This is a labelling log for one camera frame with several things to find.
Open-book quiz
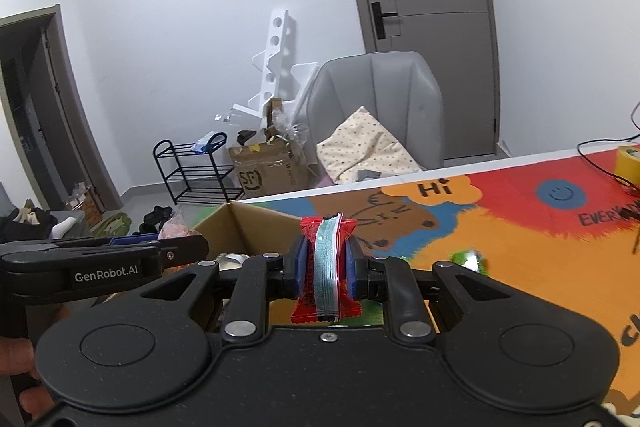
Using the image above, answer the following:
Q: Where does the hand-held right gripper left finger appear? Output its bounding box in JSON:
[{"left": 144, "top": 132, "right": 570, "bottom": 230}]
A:
[{"left": 131, "top": 234, "right": 309, "bottom": 342}]

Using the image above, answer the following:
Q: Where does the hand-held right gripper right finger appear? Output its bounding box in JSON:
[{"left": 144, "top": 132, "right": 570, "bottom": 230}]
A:
[{"left": 345, "top": 236, "right": 521, "bottom": 342}]

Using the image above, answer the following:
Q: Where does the pink snack packet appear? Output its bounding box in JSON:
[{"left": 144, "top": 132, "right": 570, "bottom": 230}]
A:
[{"left": 159, "top": 208, "right": 196, "bottom": 242}]

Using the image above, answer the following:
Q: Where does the red snack packet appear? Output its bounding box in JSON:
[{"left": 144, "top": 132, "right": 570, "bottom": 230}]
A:
[{"left": 290, "top": 212, "right": 363, "bottom": 325}]

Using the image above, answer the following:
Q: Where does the person's left hand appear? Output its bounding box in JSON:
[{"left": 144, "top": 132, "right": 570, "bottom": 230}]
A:
[{"left": 0, "top": 338, "right": 56, "bottom": 420}]

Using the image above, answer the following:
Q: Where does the silver white packet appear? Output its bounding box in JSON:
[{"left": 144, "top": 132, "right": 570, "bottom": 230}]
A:
[{"left": 215, "top": 251, "right": 251, "bottom": 273}]

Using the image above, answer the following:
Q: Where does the grey sofa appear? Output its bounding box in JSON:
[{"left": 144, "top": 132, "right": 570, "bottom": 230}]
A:
[{"left": 0, "top": 181, "right": 98, "bottom": 240}]

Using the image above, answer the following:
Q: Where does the small box of goods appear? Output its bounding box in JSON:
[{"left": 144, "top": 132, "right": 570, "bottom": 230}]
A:
[{"left": 65, "top": 184, "right": 103, "bottom": 228}]

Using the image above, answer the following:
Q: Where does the black shoe rack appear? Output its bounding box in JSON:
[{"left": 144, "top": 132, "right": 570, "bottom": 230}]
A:
[{"left": 153, "top": 133, "right": 246, "bottom": 206}]

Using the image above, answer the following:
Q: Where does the brown printed cardboard box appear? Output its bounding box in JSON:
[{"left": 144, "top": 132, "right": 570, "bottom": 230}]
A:
[{"left": 228, "top": 139, "right": 312, "bottom": 199}]

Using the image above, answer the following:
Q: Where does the blue white packet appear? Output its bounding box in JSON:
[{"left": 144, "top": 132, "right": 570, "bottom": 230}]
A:
[{"left": 191, "top": 133, "right": 221, "bottom": 154}]

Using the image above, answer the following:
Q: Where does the green snack packet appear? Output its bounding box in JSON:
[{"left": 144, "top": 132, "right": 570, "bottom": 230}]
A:
[{"left": 450, "top": 248, "right": 488, "bottom": 275}]

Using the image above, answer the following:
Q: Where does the dotted cream cushion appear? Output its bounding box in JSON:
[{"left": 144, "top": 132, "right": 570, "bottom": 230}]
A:
[{"left": 316, "top": 106, "right": 421, "bottom": 185}]

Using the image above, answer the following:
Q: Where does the clear plastic wrap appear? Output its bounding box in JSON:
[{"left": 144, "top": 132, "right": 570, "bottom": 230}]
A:
[{"left": 272, "top": 109, "right": 311, "bottom": 142}]

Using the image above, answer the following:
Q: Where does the dark open door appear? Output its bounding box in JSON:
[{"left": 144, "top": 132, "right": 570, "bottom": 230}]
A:
[{"left": 0, "top": 4, "right": 123, "bottom": 212}]

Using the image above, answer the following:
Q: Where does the colourful printed table mat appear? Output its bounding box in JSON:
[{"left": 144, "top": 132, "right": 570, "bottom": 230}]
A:
[{"left": 245, "top": 144, "right": 640, "bottom": 423}]

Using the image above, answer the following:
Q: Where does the grey chair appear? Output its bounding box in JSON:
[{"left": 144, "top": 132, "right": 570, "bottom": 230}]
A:
[{"left": 306, "top": 51, "right": 446, "bottom": 185}]

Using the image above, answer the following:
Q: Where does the white rack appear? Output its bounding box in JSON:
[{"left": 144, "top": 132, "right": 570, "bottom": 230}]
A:
[{"left": 231, "top": 9, "right": 321, "bottom": 128}]

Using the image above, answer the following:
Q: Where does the yellow tape roll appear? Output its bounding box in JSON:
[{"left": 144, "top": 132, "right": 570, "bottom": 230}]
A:
[{"left": 614, "top": 145, "right": 640, "bottom": 188}]

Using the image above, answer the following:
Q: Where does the black door handle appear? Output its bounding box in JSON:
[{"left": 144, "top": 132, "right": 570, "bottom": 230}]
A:
[{"left": 371, "top": 1, "right": 399, "bottom": 39}]

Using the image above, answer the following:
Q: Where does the black cable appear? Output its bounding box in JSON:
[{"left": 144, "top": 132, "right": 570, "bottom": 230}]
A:
[{"left": 576, "top": 97, "right": 640, "bottom": 198}]

